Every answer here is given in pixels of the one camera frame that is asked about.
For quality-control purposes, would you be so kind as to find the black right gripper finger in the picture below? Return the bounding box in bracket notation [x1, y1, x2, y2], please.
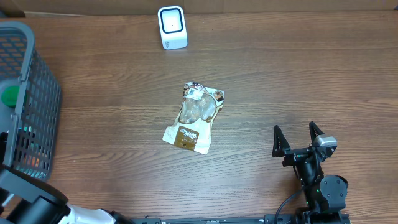
[309, 121, 325, 145]
[272, 125, 291, 157]

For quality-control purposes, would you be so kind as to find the brown white snack pouch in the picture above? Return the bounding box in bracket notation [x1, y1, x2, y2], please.
[162, 82, 224, 155]

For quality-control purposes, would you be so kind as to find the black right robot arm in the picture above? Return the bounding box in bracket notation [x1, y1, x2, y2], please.
[264, 121, 351, 224]

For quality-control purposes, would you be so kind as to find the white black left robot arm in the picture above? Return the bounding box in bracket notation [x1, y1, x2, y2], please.
[1, 164, 134, 224]

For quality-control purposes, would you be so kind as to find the white barcode scanner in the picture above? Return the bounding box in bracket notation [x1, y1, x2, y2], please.
[157, 6, 188, 50]

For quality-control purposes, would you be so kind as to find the grey plastic mesh basket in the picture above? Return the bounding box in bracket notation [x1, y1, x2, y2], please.
[1, 21, 62, 181]

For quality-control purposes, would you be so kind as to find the green capped bottle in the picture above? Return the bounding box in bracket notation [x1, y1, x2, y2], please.
[1, 85, 19, 108]

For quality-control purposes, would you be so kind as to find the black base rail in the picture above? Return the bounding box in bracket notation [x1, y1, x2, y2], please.
[130, 214, 299, 224]

